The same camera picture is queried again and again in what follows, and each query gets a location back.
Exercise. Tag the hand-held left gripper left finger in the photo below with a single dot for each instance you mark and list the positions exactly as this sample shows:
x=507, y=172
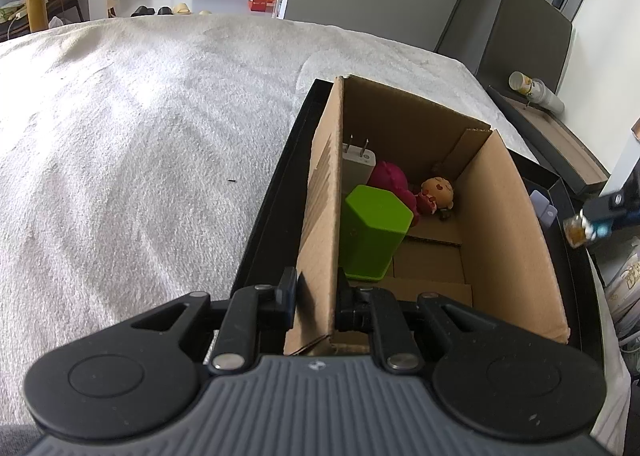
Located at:
x=291, y=298

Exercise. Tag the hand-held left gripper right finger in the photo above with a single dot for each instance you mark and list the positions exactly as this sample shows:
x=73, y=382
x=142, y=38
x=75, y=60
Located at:
x=346, y=303

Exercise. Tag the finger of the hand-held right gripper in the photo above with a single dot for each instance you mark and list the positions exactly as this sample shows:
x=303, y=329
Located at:
x=607, y=230
x=612, y=208

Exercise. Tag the brown cake toy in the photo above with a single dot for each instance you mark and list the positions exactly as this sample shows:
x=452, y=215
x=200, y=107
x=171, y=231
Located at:
x=575, y=232

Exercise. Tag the green hexagonal container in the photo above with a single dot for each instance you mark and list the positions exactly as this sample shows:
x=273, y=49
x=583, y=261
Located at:
x=372, y=231

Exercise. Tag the black tray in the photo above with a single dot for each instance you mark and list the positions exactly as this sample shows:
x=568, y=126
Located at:
x=272, y=216

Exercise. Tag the pink animal toy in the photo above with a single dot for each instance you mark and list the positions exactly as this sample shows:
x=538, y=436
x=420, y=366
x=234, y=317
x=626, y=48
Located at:
x=390, y=178

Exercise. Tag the white plug charger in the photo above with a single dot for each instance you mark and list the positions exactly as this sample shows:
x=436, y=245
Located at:
x=357, y=168

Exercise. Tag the brown-haired doll figure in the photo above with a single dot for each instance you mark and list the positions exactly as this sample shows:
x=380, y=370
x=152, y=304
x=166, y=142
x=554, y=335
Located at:
x=437, y=191

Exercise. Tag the printed carton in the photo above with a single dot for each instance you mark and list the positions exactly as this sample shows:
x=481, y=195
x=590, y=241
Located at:
x=625, y=286

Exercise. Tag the purple box toy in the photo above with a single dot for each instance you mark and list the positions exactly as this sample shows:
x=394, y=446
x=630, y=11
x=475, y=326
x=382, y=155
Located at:
x=544, y=210

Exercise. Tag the black shallow box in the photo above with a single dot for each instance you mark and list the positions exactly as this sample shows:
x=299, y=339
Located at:
x=555, y=136

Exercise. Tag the stack of paper cups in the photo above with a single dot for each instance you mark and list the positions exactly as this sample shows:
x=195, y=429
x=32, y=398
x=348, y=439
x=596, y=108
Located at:
x=537, y=91

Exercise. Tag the grey headboard panel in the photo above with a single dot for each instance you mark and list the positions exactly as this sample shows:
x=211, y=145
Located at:
x=525, y=36

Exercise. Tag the black slipper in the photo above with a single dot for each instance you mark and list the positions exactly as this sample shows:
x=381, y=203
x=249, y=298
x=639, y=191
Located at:
x=142, y=11
x=165, y=11

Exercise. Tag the white rack frame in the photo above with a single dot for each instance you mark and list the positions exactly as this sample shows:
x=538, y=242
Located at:
x=625, y=161

